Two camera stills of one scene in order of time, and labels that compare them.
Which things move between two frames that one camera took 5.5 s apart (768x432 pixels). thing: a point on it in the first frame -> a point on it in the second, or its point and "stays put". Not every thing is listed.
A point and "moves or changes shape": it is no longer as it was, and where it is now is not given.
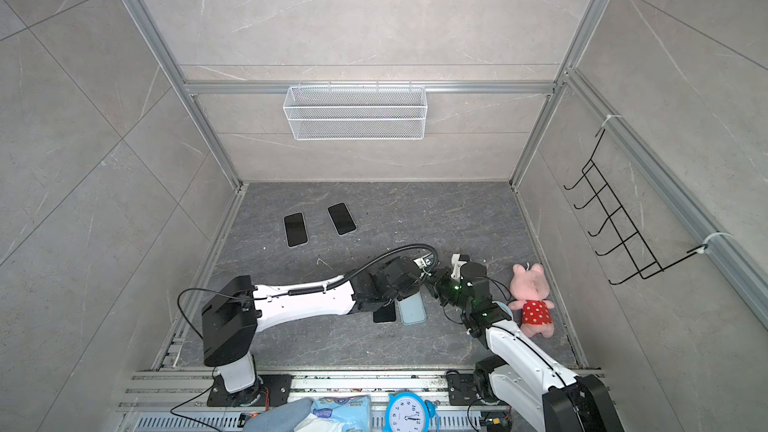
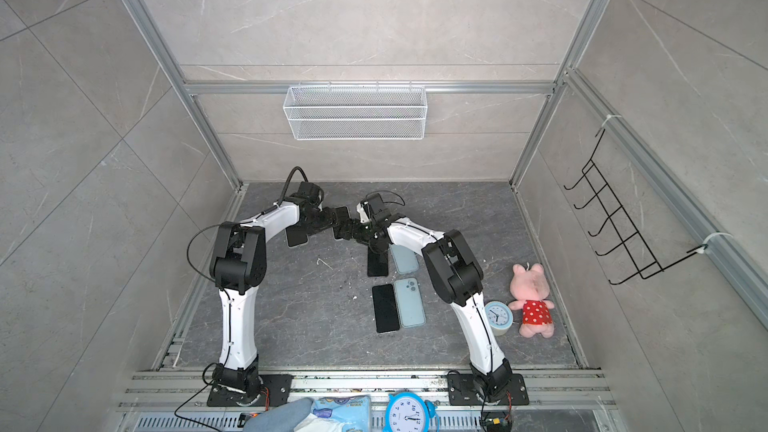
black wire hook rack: (617, 210) stays put
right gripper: (442, 277) -> (352, 227)
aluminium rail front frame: (177, 402) stays put
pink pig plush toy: (531, 287) stays put
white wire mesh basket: (359, 112) stays put
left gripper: (413, 290) -> (333, 218)
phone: (385, 313) moves or changes shape
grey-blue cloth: (281, 418) stays put
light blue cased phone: (412, 310) stays put
